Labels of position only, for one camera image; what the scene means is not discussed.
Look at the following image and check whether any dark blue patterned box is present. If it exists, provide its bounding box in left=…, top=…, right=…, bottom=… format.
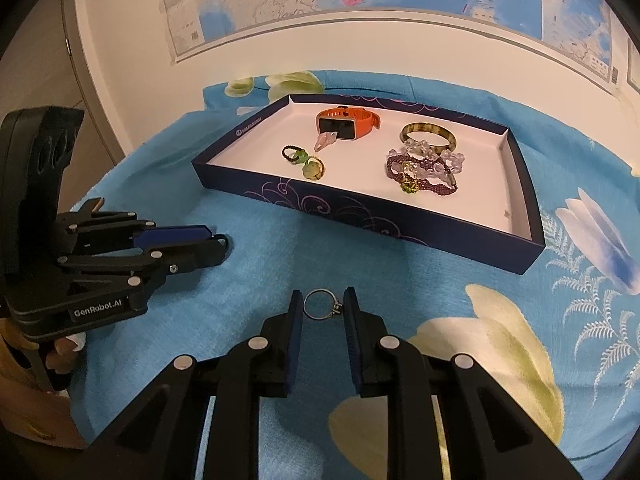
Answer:
left=192, top=92, right=546, bottom=276

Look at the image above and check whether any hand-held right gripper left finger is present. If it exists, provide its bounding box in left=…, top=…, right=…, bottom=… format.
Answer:
left=80, top=289, right=307, bottom=480

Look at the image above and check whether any dark red bead bracelet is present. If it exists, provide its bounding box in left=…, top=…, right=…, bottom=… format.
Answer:
left=385, top=154, right=459, bottom=196

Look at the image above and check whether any brown box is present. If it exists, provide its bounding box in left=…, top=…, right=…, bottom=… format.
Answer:
left=0, top=310, right=87, bottom=453

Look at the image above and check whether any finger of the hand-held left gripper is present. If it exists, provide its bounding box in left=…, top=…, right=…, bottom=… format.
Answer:
left=56, top=236, right=226, bottom=313
left=54, top=199, right=215, bottom=252

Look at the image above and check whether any amber bangle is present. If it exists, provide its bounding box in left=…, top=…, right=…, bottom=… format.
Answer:
left=400, top=121, right=457, bottom=153

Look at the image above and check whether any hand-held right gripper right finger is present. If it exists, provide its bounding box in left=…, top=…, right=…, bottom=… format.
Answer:
left=342, top=286, right=586, bottom=480

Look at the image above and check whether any person's left hand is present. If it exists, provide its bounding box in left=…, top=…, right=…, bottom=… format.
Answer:
left=44, top=334, right=89, bottom=377

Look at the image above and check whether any pink heart bead ring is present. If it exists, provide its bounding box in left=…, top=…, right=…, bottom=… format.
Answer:
left=313, top=130, right=341, bottom=153

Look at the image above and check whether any clear crystal bead bracelet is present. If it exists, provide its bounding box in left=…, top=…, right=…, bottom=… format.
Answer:
left=386, top=140, right=466, bottom=178

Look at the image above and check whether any blue floral blanket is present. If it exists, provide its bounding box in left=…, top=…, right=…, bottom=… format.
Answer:
left=65, top=69, right=640, bottom=480

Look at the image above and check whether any silver ring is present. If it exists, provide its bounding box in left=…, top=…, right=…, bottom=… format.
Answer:
left=303, top=289, right=345, bottom=322

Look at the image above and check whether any orange smartwatch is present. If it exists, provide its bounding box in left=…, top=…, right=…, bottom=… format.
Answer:
left=316, top=105, right=382, bottom=142

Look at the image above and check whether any white cabinet door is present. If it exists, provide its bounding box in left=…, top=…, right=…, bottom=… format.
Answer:
left=0, top=0, right=168, bottom=171

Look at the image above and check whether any white wall socket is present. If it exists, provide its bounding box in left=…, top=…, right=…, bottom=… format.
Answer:
left=627, top=35, right=640, bottom=92

